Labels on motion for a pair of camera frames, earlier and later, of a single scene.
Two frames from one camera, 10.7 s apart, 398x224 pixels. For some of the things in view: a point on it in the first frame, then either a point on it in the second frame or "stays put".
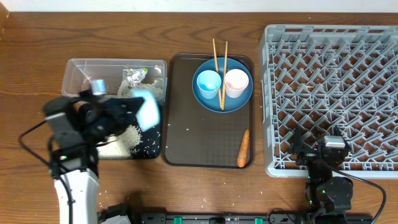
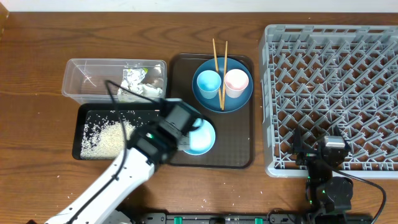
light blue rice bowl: [148, 114] to [201, 140]
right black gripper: [307, 154] stays put
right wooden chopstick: [224, 77] stays put
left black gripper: [114, 109] to [193, 127]
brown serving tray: [193, 135] stays put
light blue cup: [209, 82] stays put
